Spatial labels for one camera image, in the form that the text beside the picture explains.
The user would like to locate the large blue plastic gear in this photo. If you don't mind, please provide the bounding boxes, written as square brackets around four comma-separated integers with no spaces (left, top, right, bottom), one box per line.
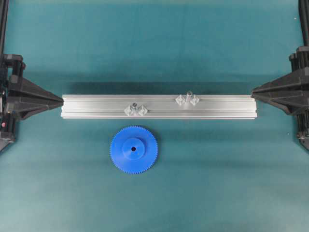
[110,126,158,174]

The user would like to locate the short steel shaft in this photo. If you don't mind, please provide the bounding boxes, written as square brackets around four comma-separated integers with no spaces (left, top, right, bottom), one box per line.
[131,102,137,108]

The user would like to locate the aluminium extrusion rail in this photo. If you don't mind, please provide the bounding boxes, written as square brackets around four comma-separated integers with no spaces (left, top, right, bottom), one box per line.
[61,94,257,119]

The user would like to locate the clear bracket of short shaft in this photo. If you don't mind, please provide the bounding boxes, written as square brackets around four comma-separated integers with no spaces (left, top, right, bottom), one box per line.
[124,105,148,116]

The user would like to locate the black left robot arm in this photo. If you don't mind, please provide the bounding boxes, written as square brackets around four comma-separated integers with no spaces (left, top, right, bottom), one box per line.
[0,0,64,145]

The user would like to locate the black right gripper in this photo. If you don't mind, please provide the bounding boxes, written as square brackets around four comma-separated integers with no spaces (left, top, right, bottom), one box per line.
[251,46,309,143]

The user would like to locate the clear bracket of long shaft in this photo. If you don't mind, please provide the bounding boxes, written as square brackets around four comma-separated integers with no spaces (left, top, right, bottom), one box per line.
[175,95,200,106]

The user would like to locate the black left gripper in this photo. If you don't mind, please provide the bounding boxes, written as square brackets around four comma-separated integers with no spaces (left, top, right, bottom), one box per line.
[0,55,63,140]

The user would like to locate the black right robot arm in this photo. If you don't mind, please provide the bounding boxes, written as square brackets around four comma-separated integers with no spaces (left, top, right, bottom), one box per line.
[252,0,309,149]

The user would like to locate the long steel shaft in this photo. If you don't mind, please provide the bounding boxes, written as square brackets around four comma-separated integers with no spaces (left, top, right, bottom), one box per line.
[185,91,193,102]

